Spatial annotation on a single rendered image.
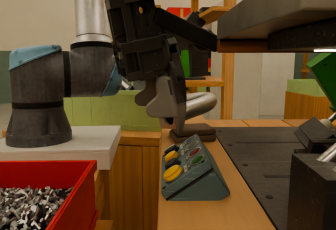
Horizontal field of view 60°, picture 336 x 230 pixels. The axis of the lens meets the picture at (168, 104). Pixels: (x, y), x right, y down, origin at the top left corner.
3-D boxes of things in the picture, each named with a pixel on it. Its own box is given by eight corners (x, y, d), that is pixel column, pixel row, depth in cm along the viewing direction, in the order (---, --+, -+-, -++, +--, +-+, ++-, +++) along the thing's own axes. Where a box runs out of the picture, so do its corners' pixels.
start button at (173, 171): (166, 185, 41) (161, 179, 41) (166, 177, 44) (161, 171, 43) (183, 174, 41) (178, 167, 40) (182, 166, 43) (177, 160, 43)
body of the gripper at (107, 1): (118, 78, 47) (101, -1, 43) (168, 66, 49) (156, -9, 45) (129, 87, 40) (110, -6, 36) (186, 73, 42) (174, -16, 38)
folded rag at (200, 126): (175, 143, 67) (175, 131, 66) (168, 134, 75) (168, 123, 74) (217, 141, 69) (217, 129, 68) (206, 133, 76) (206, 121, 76)
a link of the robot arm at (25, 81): (13, 99, 75) (10, 45, 73) (68, 97, 80) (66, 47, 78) (7, 104, 64) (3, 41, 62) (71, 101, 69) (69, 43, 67)
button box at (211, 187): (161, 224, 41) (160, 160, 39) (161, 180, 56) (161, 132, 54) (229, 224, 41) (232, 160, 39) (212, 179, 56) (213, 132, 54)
